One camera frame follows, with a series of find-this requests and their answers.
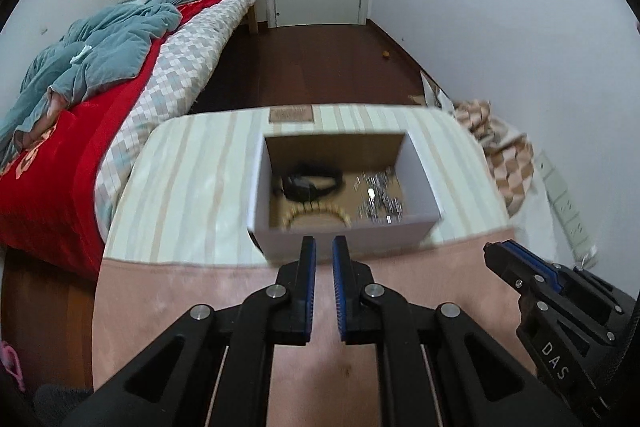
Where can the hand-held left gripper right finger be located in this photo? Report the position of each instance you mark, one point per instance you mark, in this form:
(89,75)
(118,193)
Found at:
(337,277)

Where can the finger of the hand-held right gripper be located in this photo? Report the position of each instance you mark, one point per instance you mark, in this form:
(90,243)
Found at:
(515,274)
(535,259)

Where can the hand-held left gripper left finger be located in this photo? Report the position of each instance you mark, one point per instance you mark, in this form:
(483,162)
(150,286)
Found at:
(311,267)

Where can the white cardboard box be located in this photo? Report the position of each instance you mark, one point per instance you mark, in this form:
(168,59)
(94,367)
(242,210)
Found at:
(390,239)

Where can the black smartwatch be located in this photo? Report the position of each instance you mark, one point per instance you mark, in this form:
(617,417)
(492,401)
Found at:
(300,189)

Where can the white cloth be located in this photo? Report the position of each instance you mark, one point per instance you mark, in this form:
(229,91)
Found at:
(535,217)

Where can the white power strip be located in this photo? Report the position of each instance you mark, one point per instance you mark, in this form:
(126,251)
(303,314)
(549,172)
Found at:
(560,202)

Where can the beige checkered cloth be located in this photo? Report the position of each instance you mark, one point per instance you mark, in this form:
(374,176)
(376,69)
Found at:
(505,167)

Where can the pink and striped table mat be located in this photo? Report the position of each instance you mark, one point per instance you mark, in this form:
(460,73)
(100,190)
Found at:
(200,167)

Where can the checkered bed sheet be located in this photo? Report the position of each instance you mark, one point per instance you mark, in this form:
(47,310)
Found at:
(190,57)

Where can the bed with red blanket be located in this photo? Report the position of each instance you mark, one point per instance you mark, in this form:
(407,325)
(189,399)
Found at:
(60,187)

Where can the teal quilt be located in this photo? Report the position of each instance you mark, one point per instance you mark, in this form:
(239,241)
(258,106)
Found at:
(115,37)

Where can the white tissue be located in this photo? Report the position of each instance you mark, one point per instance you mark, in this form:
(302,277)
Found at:
(81,55)

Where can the pink slippers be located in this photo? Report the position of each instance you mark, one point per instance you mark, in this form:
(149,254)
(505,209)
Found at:
(10,362)

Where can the wooden bed frame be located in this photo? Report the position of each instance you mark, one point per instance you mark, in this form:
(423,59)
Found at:
(253,17)

